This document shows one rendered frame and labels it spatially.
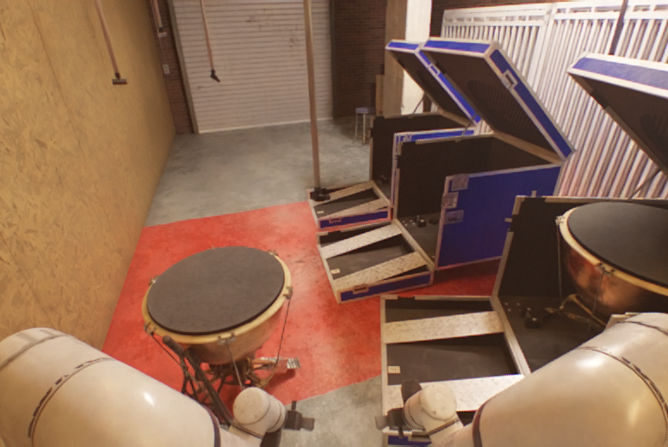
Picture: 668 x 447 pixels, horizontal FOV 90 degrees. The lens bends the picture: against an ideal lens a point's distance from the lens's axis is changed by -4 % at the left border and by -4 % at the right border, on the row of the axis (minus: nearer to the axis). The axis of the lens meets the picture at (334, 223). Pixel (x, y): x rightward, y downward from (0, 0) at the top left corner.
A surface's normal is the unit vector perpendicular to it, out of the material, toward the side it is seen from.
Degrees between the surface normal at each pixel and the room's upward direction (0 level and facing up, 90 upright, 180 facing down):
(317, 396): 0
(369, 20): 90
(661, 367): 17
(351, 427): 0
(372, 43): 90
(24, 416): 47
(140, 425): 43
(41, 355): 7
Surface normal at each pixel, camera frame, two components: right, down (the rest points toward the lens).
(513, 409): -0.84, -0.52
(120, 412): 0.45, -0.68
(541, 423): -0.72, -0.41
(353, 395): -0.03, -0.87
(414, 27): 0.29, 0.47
